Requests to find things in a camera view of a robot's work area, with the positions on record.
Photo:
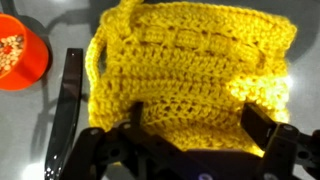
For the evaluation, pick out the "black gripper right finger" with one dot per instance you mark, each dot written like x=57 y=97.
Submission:
x=286 y=146

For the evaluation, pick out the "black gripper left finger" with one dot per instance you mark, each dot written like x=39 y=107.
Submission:
x=133 y=153

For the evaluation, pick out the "yellow crocheted cloth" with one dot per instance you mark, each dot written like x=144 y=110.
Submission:
x=186 y=66

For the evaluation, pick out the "orange measuring cup with beans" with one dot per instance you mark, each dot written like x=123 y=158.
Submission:
x=25 y=63

